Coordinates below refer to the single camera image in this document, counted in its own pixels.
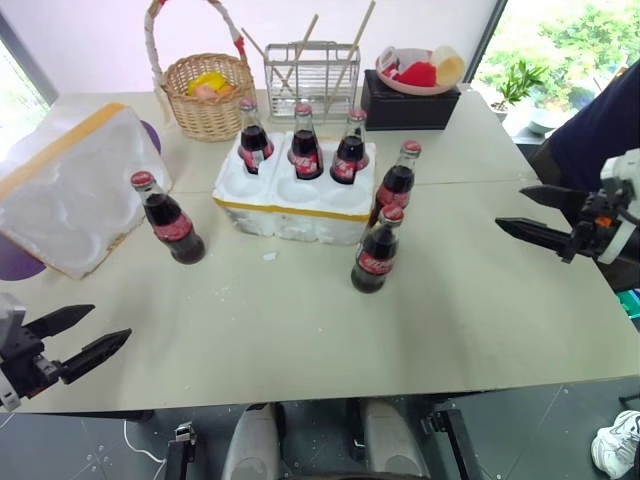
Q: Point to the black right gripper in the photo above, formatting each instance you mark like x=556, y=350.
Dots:
x=597, y=225

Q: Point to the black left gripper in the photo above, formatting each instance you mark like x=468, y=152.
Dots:
x=25, y=362

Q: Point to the green and blue box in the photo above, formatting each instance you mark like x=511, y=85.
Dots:
x=631, y=310

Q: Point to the large white foam block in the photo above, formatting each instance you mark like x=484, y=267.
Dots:
x=75, y=190

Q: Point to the glass cola bottle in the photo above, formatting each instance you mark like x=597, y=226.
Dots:
x=254, y=140
x=349, y=155
x=306, y=150
x=376, y=255
x=172, y=225
x=397, y=185

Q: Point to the black rectangular box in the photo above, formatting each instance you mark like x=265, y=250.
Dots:
x=410, y=110

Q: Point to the white foam bottle tray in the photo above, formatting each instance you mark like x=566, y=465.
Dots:
x=300, y=210

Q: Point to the grey bowl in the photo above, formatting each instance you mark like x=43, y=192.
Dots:
x=542, y=122

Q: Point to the purple round mat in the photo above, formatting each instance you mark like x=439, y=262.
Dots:
x=17, y=262
x=151, y=137

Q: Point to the person in dark clothes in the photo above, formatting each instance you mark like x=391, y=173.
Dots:
x=595, y=130

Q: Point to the green potted plant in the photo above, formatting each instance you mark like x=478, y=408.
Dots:
x=517, y=85

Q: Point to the cream paper cup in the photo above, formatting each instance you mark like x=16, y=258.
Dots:
x=450, y=65

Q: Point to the bowl with red food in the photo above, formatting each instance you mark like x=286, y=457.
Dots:
x=415, y=89

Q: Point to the red toy food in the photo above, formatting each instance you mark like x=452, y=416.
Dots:
x=417, y=74

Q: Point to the grey rounded robot part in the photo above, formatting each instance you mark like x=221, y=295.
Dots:
x=392, y=442
x=252, y=445

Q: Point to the red and white cup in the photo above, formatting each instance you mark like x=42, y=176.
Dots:
x=387, y=60

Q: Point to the white sneaker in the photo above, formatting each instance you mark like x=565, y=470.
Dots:
x=617, y=445

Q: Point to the wooden chopstick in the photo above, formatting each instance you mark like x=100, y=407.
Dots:
x=260, y=47
x=306, y=37
x=356, y=42

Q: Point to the orange toy fruit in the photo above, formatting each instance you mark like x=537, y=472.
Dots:
x=220, y=91

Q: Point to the yellow toy fruit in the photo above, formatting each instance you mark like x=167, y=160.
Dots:
x=207, y=81

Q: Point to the black table leg bracket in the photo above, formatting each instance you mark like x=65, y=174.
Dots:
x=455, y=440
x=181, y=450

